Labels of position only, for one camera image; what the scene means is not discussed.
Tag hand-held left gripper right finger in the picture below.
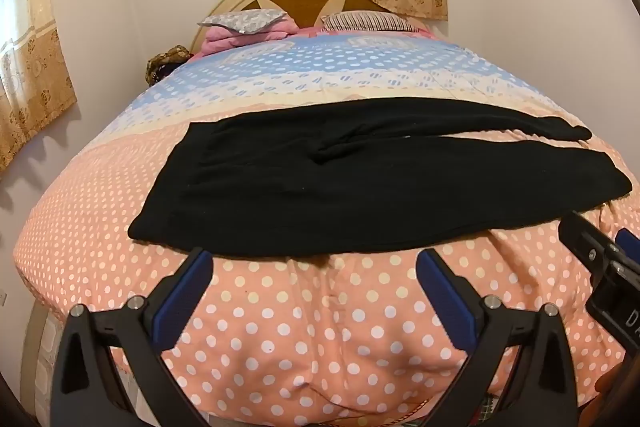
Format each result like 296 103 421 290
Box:
415 249 578 427

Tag grey dotted pillow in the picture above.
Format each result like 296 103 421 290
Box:
197 9 290 36

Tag dark patterned bag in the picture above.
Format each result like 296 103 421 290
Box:
146 46 193 86

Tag polka dot bedspread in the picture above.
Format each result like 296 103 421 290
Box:
12 26 640 427

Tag striped pillow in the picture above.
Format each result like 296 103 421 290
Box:
320 11 417 32

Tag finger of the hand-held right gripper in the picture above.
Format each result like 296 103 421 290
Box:
615 228 640 265
558 211 618 280

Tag pink folded blanket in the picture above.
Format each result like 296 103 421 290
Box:
192 18 301 58

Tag black pants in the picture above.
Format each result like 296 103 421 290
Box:
127 97 633 258

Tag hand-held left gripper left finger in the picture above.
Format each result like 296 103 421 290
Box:
50 248 216 427

